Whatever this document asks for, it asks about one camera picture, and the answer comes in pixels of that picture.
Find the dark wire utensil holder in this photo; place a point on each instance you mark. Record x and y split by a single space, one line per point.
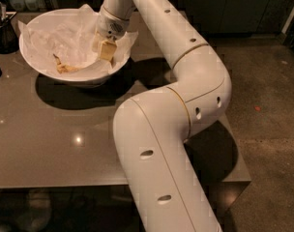
8 37

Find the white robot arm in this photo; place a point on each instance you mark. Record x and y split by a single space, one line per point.
150 128

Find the spotted yellow banana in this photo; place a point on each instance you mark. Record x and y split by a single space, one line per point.
64 68

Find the white ceramic bowl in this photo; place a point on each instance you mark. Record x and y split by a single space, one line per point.
40 69

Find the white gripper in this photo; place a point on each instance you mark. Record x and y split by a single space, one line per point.
110 27

